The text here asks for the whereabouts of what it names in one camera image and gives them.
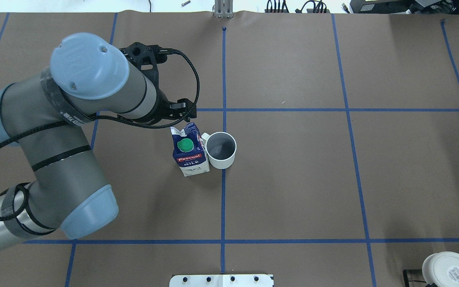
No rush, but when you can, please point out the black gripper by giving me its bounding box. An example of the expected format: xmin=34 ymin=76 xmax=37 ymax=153
xmin=120 ymin=42 xmax=197 ymax=124

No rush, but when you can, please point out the blue milk carton green cap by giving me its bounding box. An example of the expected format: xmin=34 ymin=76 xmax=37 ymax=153
xmin=170 ymin=122 xmax=210 ymax=177

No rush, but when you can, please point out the white mug purple rim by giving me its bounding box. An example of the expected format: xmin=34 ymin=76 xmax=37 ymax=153
xmin=202 ymin=132 xmax=237 ymax=170

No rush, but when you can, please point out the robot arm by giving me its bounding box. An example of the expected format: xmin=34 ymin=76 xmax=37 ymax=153
xmin=0 ymin=32 xmax=200 ymax=251

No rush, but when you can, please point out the white cup upside down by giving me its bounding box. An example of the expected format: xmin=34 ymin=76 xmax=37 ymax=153
xmin=422 ymin=252 xmax=459 ymax=287

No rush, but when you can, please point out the black power strip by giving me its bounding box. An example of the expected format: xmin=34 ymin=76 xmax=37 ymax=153
xmin=260 ymin=0 xmax=330 ymax=14

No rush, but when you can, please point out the black laptop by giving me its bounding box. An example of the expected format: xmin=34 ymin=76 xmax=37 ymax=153
xmin=349 ymin=0 xmax=459 ymax=15

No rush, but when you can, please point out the aluminium frame post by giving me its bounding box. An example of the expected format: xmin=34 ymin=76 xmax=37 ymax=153
xmin=212 ymin=0 xmax=234 ymax=19

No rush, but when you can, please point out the white pedestal column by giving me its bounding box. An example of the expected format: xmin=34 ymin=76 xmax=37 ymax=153
xmin=169 ymin=274 xmax=275 ymax=287

